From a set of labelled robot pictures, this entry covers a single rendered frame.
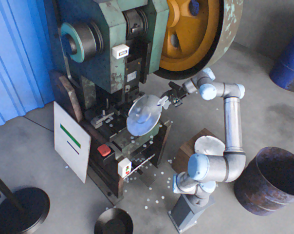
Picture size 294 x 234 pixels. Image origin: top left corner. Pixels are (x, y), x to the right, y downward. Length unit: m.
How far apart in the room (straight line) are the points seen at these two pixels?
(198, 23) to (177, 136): 1.39
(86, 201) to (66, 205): 0.16
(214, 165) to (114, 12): 0.79
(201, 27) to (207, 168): 0.79
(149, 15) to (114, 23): 0.27
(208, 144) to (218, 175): 0.99
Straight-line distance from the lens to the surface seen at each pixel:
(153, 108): 1.32
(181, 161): 2.00
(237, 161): 1.04
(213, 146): 1.98
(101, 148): 1.33
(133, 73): 1.32
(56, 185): 2.12
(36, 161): 2.29
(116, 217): 1.94
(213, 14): 1.27
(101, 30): 1.06
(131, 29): 1.15
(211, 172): 0.99
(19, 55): 2.34
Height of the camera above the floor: 1.86
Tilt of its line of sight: 48 degrees down
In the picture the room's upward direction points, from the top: 9 degrees clockwise
